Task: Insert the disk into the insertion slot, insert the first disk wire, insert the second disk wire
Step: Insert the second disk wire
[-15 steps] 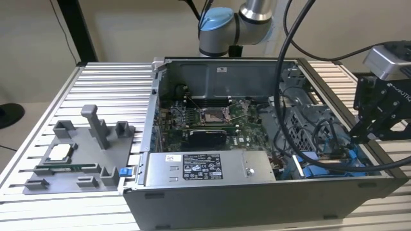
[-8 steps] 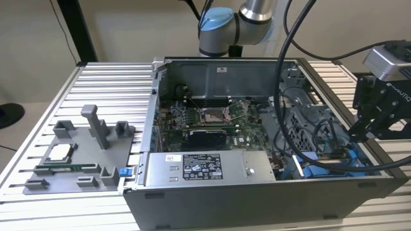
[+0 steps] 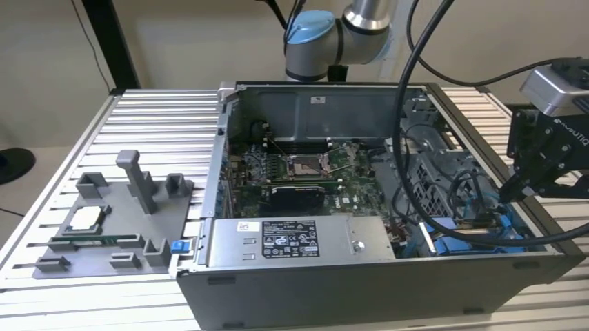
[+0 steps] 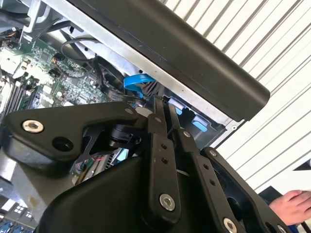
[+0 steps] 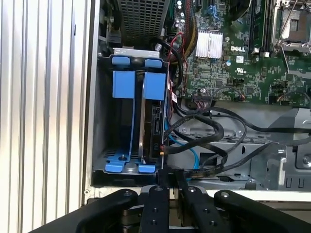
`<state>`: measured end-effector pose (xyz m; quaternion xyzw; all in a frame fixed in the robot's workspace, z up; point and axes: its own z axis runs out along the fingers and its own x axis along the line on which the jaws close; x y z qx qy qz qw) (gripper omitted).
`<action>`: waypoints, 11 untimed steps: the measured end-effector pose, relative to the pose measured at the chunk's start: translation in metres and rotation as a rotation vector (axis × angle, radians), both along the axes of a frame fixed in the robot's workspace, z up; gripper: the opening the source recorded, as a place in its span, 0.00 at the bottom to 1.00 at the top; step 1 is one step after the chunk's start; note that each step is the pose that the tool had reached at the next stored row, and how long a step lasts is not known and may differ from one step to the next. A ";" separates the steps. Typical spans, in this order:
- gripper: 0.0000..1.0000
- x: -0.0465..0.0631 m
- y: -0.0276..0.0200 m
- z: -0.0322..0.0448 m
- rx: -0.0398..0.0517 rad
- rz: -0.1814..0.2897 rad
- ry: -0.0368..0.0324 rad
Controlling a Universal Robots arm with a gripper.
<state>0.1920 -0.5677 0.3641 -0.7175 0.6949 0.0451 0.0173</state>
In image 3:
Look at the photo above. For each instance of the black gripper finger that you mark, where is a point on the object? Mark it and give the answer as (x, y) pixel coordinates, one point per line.
(522, 138)
(548, 172)

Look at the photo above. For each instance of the hard disk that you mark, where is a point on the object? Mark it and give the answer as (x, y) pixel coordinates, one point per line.
(449, 246)

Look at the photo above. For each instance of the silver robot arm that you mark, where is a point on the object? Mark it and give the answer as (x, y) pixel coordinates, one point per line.
(317, 51)

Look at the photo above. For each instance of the metal disk bay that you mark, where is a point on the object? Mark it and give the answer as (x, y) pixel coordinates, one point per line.
(427, 186)

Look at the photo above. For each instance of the black RAM slot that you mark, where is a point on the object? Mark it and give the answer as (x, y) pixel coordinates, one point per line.
(299, 181)
(299, 177)

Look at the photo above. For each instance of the green motherboard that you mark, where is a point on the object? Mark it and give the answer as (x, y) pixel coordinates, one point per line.
(358, 179)

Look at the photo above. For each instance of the CPU socket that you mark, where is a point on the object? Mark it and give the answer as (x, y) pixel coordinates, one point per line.
(304, 166)

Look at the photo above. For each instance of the black graphics card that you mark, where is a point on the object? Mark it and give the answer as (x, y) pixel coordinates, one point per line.
(294, 199)

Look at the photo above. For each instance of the grey open PC case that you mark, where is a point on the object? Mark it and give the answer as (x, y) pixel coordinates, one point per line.
(322, 293)

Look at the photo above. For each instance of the silver power supply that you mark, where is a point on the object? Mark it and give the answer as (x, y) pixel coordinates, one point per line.
(230, 241)

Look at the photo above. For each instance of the blue case latch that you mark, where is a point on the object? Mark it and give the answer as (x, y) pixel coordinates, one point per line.
(179, 247)

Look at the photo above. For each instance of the grey parts rack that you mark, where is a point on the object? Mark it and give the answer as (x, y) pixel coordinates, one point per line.
(115, 200)

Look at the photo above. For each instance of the green RAM stick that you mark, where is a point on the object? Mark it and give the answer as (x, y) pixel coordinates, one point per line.
(105, 240)

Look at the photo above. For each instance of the silver CPU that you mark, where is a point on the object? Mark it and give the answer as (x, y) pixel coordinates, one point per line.
(87, 220)

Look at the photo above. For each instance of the black round stand foot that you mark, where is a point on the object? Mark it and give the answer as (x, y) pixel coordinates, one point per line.
(16, 165)

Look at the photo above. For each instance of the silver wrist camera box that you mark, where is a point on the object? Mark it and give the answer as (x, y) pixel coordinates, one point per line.
(548, 91)

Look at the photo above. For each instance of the black metal post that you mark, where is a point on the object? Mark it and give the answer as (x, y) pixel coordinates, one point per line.
(115, 41)

